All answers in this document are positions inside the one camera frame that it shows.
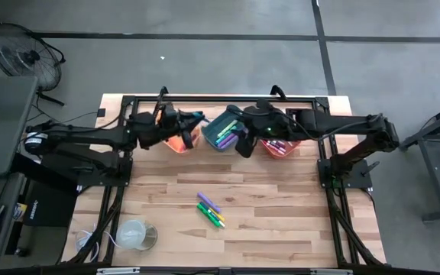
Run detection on dark purple highlighter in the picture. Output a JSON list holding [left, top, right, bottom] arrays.
[[196, 191, 222, 214]]

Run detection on black labelled box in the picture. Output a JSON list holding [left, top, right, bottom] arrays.
[[23, 179, 78, 228]]

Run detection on orange plastic bin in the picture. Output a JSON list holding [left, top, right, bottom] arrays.
[[258, 137, 302, 160]]

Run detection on black aluminium table frame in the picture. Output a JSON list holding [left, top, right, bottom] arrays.
[[66, 94, 387, 268]]

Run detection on black floor fan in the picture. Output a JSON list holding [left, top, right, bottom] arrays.
[[0, 21, 67, 107]]

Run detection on red Expo marker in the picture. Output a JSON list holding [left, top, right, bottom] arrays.
[[264, 143, 286, 156]]

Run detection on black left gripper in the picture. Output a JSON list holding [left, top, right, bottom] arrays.
[[154, 102, 207, 151]]

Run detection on teal plastic bin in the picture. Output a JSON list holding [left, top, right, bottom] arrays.
[[200, 108, 250, 153]]

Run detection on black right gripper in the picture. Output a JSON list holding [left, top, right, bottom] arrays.
[[236, 98, 296, 159]]

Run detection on black desk frame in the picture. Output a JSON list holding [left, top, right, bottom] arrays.
[[399, 97, 440, 222]]

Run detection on yellow highlighter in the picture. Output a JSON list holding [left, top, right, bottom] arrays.
[[215, 118, 240, 139]]

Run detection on small yellow blue packet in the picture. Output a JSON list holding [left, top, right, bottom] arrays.
[[12, 202, 28, 222]]

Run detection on yellow plastic bin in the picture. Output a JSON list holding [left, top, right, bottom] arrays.
[[164, 110, 202, 154]]

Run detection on white cable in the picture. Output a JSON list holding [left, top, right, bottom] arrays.
[[74, 228, 121, 263]]

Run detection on silver bracket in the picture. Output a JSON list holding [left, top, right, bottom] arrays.
[[310, 269, 353, 275], [96, 267, 141, 275]]

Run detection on blue white Expo marker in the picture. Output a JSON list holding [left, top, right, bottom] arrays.
[[199, 202, 227, 229]]

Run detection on clear cup metal base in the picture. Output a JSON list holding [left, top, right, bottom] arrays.
[[115, 218, 159, 252]]

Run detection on green highlighter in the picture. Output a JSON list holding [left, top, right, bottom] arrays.
[[196, 204, 222, 229]]

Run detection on lavender highlighter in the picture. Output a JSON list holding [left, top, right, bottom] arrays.
[[218, 131, 240, 149], [222, 135, 241, 150]]

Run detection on teal highlighter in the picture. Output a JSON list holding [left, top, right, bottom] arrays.
[[214, 125, 238, 146]]

